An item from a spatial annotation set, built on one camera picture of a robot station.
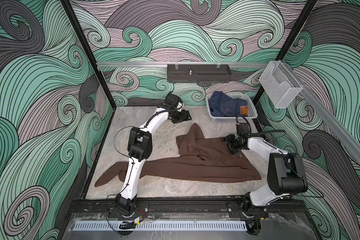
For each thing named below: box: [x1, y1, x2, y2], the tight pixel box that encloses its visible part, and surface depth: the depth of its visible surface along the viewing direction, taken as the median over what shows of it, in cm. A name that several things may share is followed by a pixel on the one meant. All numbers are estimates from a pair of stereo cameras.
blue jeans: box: [208, 91, 248, 117], surface depth 113 cm
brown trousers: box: [95, 123, 262, 187], surface depth 88 cm
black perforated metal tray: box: [167, 64, 232, 83], surface depth 97 cm
